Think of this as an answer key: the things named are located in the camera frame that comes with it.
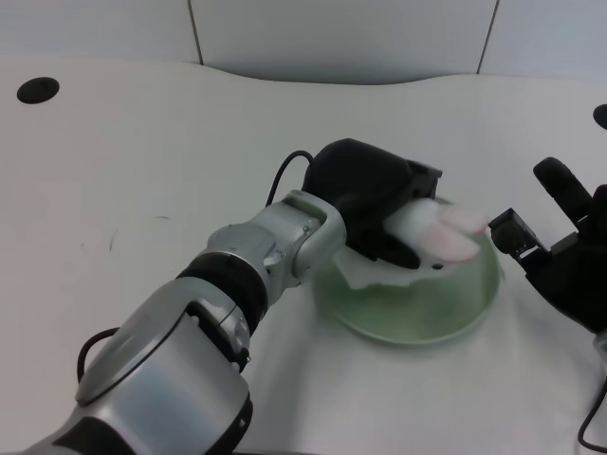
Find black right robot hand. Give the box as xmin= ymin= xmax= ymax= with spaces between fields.
xmin=487 ymin=157 xmax=607 ymax=336

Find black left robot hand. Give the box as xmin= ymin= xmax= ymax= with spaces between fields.
xmin=301 ymin=137 xmax=444 ymax=271

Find white rabbit doll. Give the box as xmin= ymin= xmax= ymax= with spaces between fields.
xmin=333 ymin=197 xmax=490 ymax=289

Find green plate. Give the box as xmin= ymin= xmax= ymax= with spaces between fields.
xmin=310 ymin=196 xmax=502 ymax=349

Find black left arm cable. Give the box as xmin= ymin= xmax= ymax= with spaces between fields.
xmin=77 ymin=150 xmax=316 ymax=383

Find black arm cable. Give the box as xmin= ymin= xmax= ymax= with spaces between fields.
xmin=77 ymin=150 xmax=316 ymax=383
xmin=577 ymin=353 xmax=607 ymax=450

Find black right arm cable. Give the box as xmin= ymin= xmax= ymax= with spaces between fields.
xmin=577 ymin=353 xmax=607 ymax=450

